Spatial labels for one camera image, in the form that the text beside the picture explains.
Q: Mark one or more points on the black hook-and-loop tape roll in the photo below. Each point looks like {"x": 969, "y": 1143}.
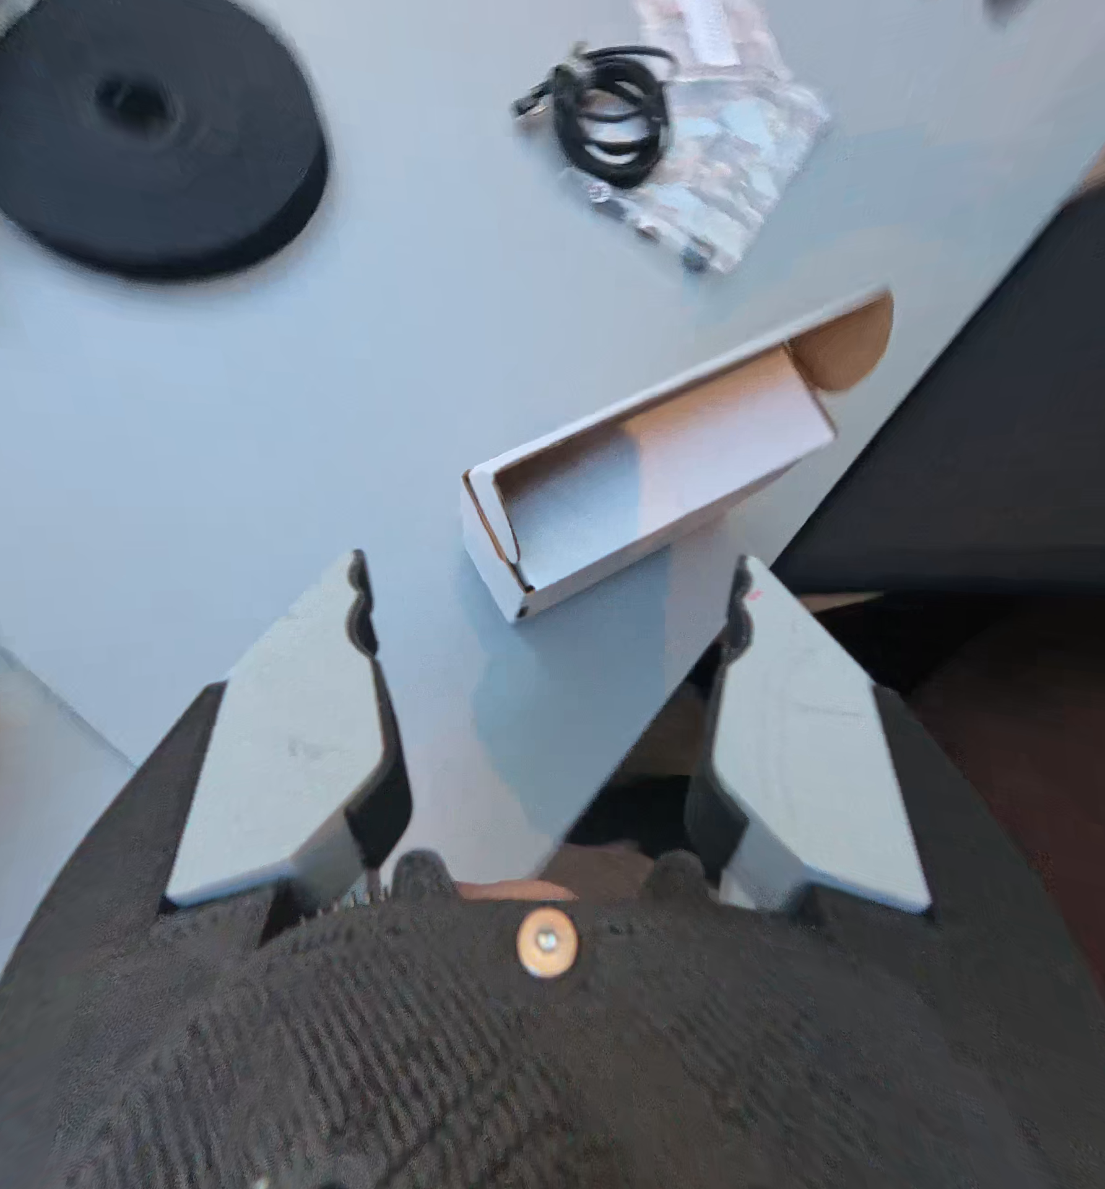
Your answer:
{"x": 217, "y": 158}

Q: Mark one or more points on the clear packet with barcode label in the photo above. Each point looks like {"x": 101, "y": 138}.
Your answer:
{"x": 710, "y": 36}

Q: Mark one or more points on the grey desk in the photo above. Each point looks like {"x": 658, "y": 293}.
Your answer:
{"x": 237, "y": 418}

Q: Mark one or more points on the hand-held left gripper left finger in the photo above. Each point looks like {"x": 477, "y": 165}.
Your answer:
{"x": 282, "y": 752}

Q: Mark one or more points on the small white cardboard box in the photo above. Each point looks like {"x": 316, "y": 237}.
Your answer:
{"x": 682, "y": 465}

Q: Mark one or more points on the person's dark trousered leg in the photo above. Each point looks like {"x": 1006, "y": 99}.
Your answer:
{"x": 635, "y": 807}

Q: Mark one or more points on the crinkled clear plastic bag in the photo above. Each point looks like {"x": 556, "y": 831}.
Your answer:
{"x": 746, "y": 167}

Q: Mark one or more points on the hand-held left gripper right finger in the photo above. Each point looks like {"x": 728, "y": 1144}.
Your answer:
{"x": 813, "y": 752}

